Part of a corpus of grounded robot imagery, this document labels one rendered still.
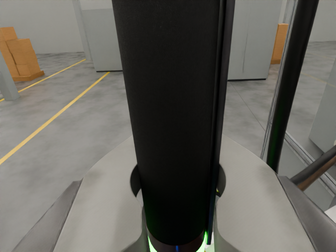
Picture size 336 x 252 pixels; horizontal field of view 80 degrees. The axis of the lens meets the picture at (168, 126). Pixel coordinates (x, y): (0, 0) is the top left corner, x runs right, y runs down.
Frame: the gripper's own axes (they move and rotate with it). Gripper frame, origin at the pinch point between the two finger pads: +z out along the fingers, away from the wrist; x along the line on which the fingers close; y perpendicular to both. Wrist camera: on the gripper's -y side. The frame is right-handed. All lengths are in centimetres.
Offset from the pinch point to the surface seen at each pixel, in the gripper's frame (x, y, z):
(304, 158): 70, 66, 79
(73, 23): -539, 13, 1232
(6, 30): -510, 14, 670
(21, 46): -473, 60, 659
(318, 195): 71, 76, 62
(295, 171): 71, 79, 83
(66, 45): -613, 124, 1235
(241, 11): 164, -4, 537
